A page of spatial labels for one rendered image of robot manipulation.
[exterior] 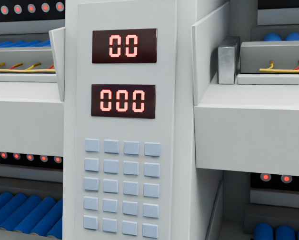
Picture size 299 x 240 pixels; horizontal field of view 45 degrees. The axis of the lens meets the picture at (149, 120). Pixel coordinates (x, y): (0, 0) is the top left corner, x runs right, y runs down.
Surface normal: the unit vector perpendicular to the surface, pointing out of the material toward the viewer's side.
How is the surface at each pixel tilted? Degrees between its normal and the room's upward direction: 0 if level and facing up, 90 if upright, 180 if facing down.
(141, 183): 90
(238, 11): 90
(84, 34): 90
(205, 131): 109
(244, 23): 90
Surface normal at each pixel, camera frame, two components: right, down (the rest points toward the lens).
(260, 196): -0.30, 0.36
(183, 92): -0.30, 0.04
